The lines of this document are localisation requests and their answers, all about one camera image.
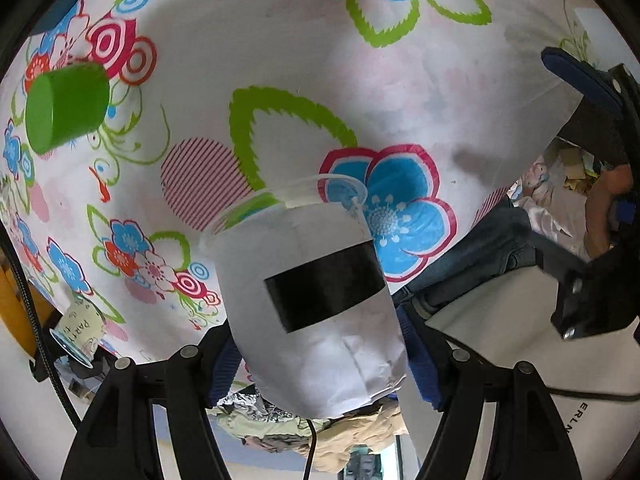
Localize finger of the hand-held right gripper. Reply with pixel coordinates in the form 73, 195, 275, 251
527, 232, 640, 342
541, 46, 640, 163

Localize white lettered panel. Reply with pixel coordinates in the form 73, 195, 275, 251
400, 270, 640, 480

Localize person's right hand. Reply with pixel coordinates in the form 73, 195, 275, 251
584, 164, 632, 260

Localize thin black cable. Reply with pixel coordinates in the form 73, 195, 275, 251
304, 417, 318, 480

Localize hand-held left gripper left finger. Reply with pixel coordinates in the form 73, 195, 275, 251
60, 324, 247, 480

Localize person's legs in jeans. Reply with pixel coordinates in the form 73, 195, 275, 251
392, 194, 568, 322

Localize yellow furniture panel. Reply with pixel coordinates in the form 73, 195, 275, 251
0, 267, 58, 361

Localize floral printed tablecloth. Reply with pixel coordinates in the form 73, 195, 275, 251
0, 0, 616, 368

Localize paper cup black tape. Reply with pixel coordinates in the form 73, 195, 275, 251
199, 174, 409, 419

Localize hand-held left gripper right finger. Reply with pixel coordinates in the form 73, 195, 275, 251
396, 304, 587, 480

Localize green plastic cup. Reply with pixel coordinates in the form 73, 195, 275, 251
25, 62, 111, 155

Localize pile of clothes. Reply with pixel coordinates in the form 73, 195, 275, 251
207, 392, 407, 476

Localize printed paper cup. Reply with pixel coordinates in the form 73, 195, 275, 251
50, 297, 107, 370

